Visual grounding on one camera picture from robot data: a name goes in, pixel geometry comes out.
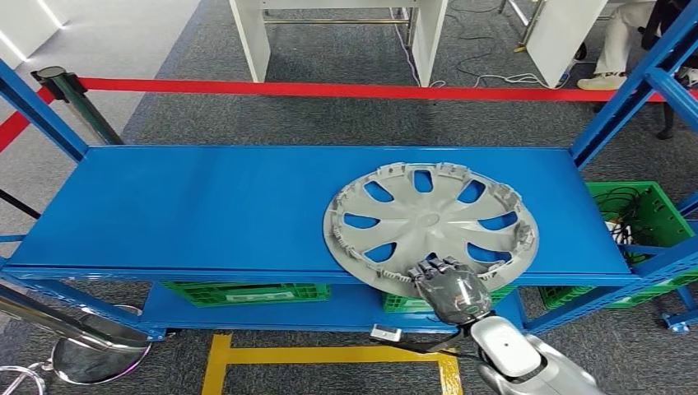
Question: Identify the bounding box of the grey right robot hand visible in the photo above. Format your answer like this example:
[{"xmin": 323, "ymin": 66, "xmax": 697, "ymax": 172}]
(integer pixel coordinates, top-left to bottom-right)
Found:
[{"xmin": 407, "ymin": 256, "xmax": 495, "ymax": 327}]

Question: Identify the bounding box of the grey plastic wheel cover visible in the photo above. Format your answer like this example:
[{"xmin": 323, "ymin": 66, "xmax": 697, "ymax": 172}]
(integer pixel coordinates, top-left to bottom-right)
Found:
[{"xmin": 323, "ymin": 161, "xmax": 540, "ymax": 300}]

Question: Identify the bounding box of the blue metal shelf rack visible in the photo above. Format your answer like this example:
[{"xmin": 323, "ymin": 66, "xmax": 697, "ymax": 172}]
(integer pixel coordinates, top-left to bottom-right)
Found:
[{"xmin": 0, "ymin": 0, "xmax": 698, "ymax": 350}]

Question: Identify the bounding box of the green plastic crate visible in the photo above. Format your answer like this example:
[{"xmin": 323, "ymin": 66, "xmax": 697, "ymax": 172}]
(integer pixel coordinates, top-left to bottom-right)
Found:
[
  {"xmin": 383, "ymin": 286, "xmax": 516, "ymax": 314},
  {"xmin": 163, "ymin": 281, "xmax": 332, "ymax": 309},
  {"xmin": 539, "ymin": 180, "xmax": 698, "ymax": 312}
]

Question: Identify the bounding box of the white power adapter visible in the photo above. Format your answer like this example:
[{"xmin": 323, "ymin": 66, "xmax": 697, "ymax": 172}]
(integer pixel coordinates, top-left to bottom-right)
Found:
[{"xmin": 605, "ymin": 221, "xmax": 634, "ymax": 246}]

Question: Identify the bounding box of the long red barrier belt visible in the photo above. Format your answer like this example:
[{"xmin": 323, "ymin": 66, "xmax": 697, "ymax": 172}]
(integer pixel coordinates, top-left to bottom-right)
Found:
[{"xmin": 78, "ymin": 77, "xmax": 698, "ymax": 105}]

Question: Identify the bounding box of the yellow floor tape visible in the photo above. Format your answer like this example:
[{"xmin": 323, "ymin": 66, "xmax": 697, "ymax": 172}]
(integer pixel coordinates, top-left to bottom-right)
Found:
[{"xmin": 202, "ymin": 333, "xmax": 464, "ymax": 395}]

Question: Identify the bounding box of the white desk with angled legs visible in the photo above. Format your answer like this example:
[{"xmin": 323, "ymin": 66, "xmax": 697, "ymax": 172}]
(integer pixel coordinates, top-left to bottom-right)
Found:
[{"xmin": 499, "ymin": 0, "xmax": 677, "ymax": 90}]

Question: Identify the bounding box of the person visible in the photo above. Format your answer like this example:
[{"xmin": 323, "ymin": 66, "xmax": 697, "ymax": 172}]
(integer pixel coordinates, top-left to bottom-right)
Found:
[{"xmin": 576, "ymin": 0, "xmax": 698, "ymax": 91}]

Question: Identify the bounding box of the white desk with steel rails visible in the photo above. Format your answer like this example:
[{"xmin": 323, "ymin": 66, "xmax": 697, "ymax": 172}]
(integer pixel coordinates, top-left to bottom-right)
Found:
[{"xmin": 227, "ymin": 0, "xmax": 449, "ymax": 88}]

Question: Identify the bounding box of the chrome stanchion with round base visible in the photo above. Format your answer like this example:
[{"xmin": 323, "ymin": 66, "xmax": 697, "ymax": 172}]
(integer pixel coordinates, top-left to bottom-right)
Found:
[{"xmin": 0, "ymin": 283, "xmax": 155, "ymax": 387}]

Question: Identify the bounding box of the thin black rod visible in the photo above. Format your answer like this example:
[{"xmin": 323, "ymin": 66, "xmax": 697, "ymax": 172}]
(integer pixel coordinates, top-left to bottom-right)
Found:
[{"xmin": 0, "ymin": 188, "xmax": 43, "ymax": 221}]

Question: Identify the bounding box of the short red barrier belt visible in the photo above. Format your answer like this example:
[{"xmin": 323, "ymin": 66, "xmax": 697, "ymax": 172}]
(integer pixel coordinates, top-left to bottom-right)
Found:
[{"xmin": 0, "ymin": 86, "xmax": 58, "ymax": 156}]

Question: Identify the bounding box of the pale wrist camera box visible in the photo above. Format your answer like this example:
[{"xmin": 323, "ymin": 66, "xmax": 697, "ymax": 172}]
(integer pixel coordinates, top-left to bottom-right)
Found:
[{"xmin": 370, "ymin": 324, "xmax": 403, "ymax": 344}]

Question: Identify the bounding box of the black cable bundle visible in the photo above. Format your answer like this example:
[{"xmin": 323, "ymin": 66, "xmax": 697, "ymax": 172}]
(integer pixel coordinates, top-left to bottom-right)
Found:
[{"xmin": 594, "ymin": 185, "xmax": 653, "ymax": 248}]

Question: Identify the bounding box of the white floor cable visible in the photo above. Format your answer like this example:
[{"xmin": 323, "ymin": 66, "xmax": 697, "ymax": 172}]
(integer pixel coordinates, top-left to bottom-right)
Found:
[{"xmin": 428, "ymin": 61, "xmax": 598, "ymax": 91}]

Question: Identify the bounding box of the black floor cable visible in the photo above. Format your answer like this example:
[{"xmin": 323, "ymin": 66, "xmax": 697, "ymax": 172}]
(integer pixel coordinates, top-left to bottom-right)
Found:
[{"xmin": 444, "ymin": 4, "xmax": 515, "ymax": 81}]

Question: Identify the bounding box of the purple floor cable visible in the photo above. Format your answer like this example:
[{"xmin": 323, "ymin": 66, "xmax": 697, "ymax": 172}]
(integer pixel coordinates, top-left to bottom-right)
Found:
[{"xmin": 389, "ymin": 7, "xmax": 422, "ymax": 87}]

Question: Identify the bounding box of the black-topped barrier post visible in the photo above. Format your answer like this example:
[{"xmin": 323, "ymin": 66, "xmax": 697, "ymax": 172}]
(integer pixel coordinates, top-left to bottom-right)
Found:
[{"xmin": 30, "ymin": 66, "xmax": 125, "ymax": 146}]

